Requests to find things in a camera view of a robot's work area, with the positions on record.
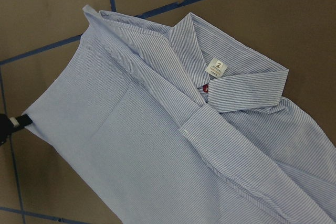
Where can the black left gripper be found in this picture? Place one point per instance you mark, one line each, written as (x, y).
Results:
(7, 125)

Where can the light blue striped shirt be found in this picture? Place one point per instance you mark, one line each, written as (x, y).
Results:
(185, 124)

